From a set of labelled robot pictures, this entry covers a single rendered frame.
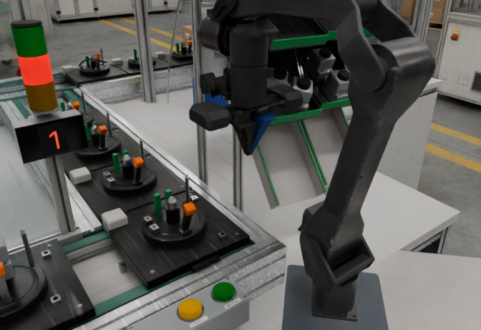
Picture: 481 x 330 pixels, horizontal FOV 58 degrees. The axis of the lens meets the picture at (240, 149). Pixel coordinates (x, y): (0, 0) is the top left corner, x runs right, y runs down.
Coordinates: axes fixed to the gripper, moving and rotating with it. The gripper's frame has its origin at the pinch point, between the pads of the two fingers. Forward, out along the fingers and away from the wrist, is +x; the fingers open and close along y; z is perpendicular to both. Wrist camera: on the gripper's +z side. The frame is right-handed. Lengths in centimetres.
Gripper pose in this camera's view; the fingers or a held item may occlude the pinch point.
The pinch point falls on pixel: (248, 135)
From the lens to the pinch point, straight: 70.4
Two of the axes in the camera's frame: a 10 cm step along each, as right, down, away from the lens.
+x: 0.0, 9.0, 4.4
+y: -8.1, 2.6, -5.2
